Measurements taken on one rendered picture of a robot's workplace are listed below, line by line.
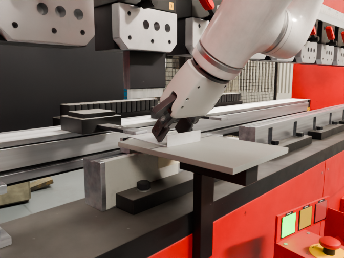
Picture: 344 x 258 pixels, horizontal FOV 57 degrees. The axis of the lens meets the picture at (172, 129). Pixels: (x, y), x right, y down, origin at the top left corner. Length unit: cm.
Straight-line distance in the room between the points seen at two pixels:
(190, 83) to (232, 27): 11
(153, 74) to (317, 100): 218
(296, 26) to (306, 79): 227
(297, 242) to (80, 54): 88
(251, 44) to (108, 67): 82
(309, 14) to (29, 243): 54
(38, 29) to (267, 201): 67
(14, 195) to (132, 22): 267
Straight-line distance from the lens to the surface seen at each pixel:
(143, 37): 63
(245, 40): 48
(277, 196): 93
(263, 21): 48
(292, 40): 53
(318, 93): 276
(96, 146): 89
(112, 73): 125
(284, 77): 453
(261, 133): 105
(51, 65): 113
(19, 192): 315
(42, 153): 82
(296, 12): 55
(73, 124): 84
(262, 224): 89
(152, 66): 69
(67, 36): 54
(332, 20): 157
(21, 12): 51
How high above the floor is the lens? 113
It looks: 9 degrees down
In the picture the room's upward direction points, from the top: straight up
